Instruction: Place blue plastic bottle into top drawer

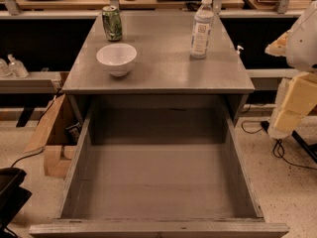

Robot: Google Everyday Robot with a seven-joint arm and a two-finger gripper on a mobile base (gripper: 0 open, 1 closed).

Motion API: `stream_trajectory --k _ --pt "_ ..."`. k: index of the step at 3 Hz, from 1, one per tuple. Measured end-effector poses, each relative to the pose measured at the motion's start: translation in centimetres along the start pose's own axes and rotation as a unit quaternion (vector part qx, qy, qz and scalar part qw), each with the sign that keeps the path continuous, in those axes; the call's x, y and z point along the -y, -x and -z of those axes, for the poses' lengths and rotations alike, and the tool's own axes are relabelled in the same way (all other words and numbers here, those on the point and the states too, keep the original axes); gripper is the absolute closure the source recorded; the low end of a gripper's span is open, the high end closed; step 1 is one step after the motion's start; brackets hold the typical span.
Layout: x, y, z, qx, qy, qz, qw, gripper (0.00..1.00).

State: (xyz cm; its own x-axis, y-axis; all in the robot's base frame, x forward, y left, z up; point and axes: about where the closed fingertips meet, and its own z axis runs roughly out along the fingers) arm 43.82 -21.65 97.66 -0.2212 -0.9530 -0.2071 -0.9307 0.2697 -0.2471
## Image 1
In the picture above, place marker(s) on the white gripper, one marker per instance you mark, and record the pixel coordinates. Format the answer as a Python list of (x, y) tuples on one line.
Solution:
[(303, 47)]

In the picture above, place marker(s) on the clear plastic water bottle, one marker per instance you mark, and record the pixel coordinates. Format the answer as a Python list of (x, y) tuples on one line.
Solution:
[(201, 31)]

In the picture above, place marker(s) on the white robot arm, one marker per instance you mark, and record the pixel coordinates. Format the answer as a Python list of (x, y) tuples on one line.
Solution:
[(303, 41)]

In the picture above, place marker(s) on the grey drawer cabinet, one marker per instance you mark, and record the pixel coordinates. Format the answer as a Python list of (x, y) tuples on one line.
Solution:
[(163, 65)]

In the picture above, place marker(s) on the open grey top drawer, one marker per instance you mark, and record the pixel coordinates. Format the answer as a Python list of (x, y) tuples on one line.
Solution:
[(169, 167)]

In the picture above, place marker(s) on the clear sanitizer pump bottle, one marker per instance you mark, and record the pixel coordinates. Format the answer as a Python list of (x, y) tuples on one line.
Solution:
[(17, 68)]

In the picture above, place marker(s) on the small white pump dispenser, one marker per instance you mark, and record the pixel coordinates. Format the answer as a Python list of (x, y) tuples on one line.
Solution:
[(239, 49)]

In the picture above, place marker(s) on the white ceramic bowl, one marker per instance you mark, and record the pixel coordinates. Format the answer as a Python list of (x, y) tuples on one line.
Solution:
[(117, 59)]

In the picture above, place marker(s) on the green soda can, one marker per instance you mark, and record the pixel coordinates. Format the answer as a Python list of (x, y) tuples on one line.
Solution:
[(112, 23)]

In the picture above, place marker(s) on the black object lower left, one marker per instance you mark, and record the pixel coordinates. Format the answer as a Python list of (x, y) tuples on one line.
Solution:
[(12, 197)]

